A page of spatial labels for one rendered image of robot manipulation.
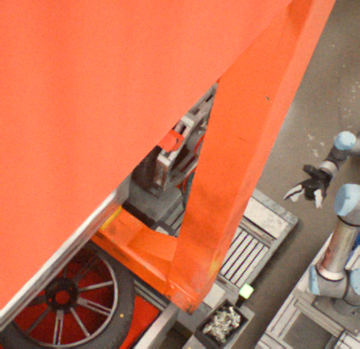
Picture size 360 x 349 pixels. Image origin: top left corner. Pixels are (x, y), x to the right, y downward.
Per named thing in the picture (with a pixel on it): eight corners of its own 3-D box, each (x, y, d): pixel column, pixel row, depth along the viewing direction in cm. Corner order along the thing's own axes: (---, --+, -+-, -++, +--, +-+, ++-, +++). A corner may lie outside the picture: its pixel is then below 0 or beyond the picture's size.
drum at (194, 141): (197, 129, 333) (201, 112, 321) (233, 155, 329) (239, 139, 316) (178, 149, 327) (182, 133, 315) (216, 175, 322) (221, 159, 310)
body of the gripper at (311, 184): (321, 204, 285) (334, 185, 291) (317, 189, 280) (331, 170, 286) (304, 200, 290) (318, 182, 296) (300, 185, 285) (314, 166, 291)
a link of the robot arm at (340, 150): (364, 132, 285) (355, 148, 294) (337, 128, 284) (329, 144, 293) (366, 148, 280) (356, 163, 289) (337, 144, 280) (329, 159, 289)
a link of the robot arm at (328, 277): (342, 305, 280) (387, 203, 246) (305, 300, 280) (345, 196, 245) (339, 282, 290) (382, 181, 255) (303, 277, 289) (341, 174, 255)
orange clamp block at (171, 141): (170, 128, 298) (163, 129, 290) (186, 137, 297) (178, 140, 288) (162, 141, 300) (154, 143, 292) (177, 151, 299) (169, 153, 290)
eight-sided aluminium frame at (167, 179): (214, 126, 360) (234, 59, 312) (225, 133, 358) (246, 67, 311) (149, 199, 336) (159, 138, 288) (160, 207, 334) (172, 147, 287)
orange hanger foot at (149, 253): (97, 203, 338) (98, 168, 308) (184, 268, 327) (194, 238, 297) (74, 227, 331) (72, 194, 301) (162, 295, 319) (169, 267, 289)
